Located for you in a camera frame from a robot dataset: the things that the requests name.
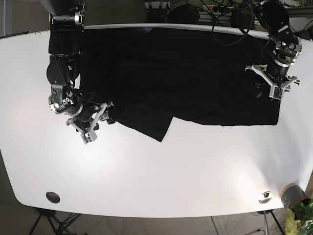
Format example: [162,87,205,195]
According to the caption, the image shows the silver table grommet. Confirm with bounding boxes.
[258,191,273,204]

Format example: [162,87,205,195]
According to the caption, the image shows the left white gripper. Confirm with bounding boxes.
[245,65,300,100]

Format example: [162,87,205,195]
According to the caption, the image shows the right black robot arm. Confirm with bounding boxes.
[40,0,114,144]

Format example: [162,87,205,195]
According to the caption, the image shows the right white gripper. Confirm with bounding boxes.
[66,102,115,144]

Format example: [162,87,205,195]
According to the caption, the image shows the grey plant pot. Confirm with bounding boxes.
[280,183,310,210]

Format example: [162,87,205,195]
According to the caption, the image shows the white power strip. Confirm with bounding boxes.
[202,5,232,15]

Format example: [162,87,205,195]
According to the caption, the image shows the green potted plant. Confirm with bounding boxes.
[285,198,313,235]

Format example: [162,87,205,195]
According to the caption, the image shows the black table grommet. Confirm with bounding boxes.
[46,191,60,204]

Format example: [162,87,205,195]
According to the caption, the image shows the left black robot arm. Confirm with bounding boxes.
[245,0,302,100]

